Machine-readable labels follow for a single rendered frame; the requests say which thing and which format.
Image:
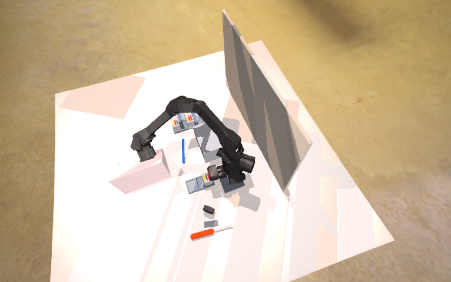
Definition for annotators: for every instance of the orange-handled screwdriver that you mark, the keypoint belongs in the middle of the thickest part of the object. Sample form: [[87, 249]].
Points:
[[200, 234]]

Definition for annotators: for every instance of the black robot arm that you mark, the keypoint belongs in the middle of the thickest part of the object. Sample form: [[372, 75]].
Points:
[[229, 140]]

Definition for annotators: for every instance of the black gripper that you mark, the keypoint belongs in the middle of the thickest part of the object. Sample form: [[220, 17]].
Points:
[[218, 172]]

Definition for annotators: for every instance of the grey flat panel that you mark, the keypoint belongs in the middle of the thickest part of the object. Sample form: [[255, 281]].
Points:
[[281, 138]]

